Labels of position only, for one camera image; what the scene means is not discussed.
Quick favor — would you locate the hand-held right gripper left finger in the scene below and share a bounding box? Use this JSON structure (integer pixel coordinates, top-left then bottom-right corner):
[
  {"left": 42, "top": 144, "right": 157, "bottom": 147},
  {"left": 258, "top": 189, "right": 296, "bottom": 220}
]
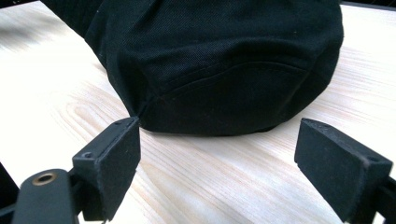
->
[{"left": 71, "top": 116, "right": 142, "bottom": 222}]

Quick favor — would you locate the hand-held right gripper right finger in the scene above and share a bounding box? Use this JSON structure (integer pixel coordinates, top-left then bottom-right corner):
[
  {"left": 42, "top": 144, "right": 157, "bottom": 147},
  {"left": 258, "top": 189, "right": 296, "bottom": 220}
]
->
[{"left": 293, "top": 118, "right": 394, "bottom": 224}]

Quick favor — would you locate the black cloth cap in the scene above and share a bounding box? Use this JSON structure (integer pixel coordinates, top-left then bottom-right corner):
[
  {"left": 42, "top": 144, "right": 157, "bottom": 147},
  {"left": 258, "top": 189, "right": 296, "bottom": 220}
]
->
[{"left": 40, "top": 0, "right": 345, "bottom": 137}]

